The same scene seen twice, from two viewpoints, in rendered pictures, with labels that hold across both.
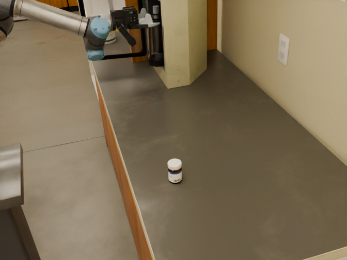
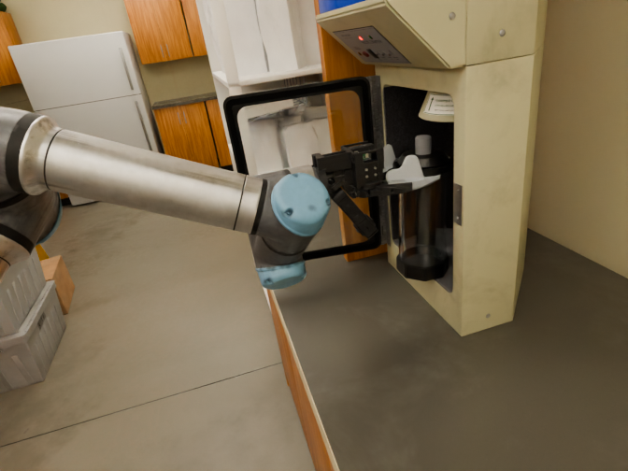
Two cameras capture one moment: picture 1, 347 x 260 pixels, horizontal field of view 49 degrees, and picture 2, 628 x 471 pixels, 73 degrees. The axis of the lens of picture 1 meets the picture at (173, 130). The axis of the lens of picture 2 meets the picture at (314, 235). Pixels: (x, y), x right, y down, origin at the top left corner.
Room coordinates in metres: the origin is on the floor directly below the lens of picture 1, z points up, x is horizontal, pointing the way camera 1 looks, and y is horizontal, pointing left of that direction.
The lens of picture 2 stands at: (0.99, 0.23, 1.48)
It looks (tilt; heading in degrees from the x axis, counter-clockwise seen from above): 25 degrees down; 3
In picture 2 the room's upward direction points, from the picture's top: 9 degrees counter-clockwise
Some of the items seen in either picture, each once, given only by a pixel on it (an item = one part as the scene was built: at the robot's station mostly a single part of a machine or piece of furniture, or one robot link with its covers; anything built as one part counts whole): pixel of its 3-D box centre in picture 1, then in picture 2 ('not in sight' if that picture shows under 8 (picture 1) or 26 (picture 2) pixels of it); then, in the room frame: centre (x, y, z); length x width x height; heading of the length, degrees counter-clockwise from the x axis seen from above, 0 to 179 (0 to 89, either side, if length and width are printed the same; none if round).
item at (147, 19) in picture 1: (148, 20); (412, 171); (1.68, 0.08, 1.25); 0.09 x 0.03 x 0.06; 81
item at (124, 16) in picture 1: (124, 19); (349, 174); (1.70, 0.19, 1.25); 0.12 x 0.08 x 0.09; 105
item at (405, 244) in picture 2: (157, 38); (422, 214); (1.74, 0.05, 1.14); 0.11 x 0.11 x 0.21
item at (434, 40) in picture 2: not in sight; (378, 36); (1.75, 0.11, 1.46); 0.32 x 0.11 x 0.10; 15
